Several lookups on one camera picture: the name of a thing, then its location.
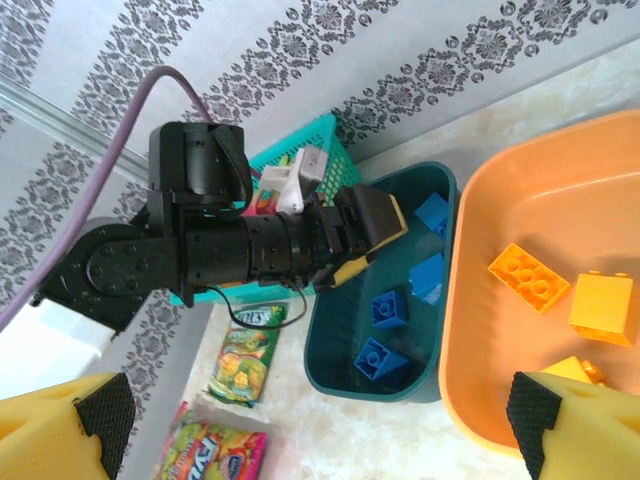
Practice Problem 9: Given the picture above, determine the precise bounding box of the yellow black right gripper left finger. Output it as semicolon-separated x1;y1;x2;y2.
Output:
0;372;137;480

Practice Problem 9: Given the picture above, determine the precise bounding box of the yellow square lego brick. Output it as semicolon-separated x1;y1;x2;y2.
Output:
568;271;635;348
539;355;609;389

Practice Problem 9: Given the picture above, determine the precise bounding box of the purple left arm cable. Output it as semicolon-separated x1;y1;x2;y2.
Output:
0;66;214;334

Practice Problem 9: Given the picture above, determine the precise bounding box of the dark teal plastic container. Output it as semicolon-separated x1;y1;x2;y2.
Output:
303;160;460;405

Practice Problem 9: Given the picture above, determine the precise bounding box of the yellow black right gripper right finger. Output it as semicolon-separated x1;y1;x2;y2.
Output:
505;370;640;480

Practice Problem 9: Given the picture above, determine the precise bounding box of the teal plastic mesh basket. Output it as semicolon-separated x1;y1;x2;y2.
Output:
169;113;364;306

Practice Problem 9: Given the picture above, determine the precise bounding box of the long yellow lego brick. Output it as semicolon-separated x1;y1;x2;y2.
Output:
487;242;571;315

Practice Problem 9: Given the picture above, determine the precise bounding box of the orange plastic container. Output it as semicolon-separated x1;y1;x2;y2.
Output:
438;109;640;459

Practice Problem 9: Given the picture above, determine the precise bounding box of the blue square lego brick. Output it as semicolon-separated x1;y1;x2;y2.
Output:
408;252;446;305
413;191;450;236
369;288;410;331
352;336;414;385

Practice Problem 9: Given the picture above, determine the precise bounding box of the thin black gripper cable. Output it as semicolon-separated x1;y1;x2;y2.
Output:
219;277;308;331

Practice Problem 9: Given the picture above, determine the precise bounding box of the colourful fruit candy bag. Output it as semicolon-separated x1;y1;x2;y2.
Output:
151;399;269;480

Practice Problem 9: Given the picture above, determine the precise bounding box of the aluminium frame post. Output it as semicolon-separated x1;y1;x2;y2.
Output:
0;74;151;174

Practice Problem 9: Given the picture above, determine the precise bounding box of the green Fox's candy bag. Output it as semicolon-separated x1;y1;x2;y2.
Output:
207;301;292;409

